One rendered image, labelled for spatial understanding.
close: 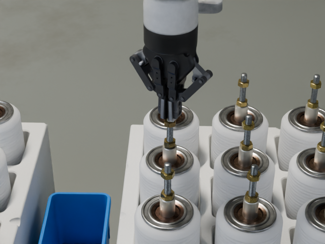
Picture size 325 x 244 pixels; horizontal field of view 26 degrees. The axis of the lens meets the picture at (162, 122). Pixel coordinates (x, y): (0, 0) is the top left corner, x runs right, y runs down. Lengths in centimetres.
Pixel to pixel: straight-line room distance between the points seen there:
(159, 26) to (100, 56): 95
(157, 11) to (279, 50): 102
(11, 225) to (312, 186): 47
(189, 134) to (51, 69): 73
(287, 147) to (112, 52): 80
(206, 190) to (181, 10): 35
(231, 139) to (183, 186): 14
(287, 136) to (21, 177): 45
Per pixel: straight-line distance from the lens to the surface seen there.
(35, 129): 132
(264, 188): 110
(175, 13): 93
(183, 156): 111
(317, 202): 105
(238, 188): 109
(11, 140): 123
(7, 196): 118
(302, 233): 103
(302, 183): 111
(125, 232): 109
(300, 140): 119
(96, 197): 125
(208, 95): 172
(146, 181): 109
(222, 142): 119
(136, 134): 128
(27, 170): 122
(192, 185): 110
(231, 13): 210
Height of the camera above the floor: 95
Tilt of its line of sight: 36 degrees down
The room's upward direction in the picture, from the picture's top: straight up
